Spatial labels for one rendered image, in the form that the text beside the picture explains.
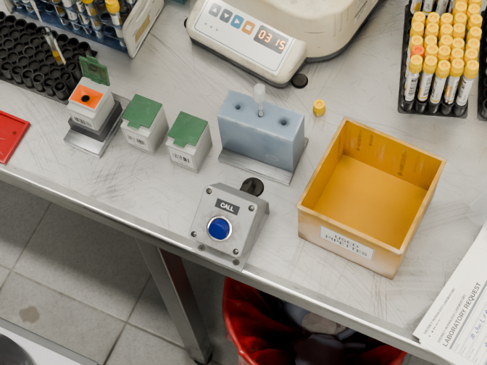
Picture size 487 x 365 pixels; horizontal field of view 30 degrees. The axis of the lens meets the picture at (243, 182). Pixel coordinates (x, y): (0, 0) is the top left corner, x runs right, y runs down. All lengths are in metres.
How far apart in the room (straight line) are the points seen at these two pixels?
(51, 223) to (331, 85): 1.08
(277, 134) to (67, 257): 1.12
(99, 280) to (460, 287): 1.14
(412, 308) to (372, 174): 0.18
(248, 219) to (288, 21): 0.27
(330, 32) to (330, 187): 0.20
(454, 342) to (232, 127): 0.37
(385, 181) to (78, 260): 1.10
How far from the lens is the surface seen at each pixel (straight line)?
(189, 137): 1.14
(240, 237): 1.08
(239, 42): 1.24
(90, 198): 1.20
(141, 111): 1.17
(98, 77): 1.18
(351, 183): 1.17
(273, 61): 1.22
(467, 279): 1.13
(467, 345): 1.11
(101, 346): 2.06
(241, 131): 1.12
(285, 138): 1.09
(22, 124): 1.27
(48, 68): 1.29
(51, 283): 2.12
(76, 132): 1.23
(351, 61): 1.27
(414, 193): 1.17
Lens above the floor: 1.95
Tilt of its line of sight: 65 degrees down
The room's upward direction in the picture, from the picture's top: 8 degrees counter-clockwise
